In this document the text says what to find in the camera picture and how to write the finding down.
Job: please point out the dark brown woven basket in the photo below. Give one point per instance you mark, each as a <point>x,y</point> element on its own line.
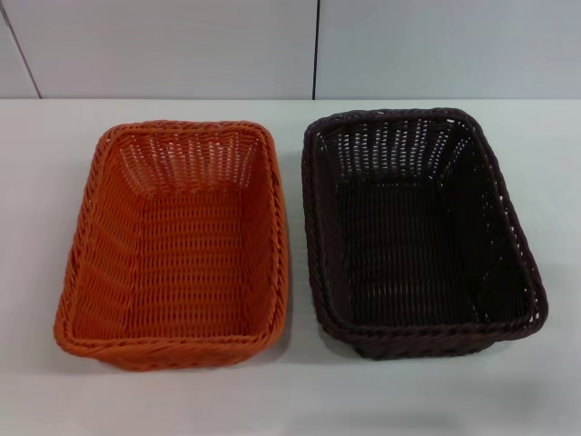
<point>408,245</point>

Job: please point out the orange woven plastic basket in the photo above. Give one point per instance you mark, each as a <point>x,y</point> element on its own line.
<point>181,254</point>

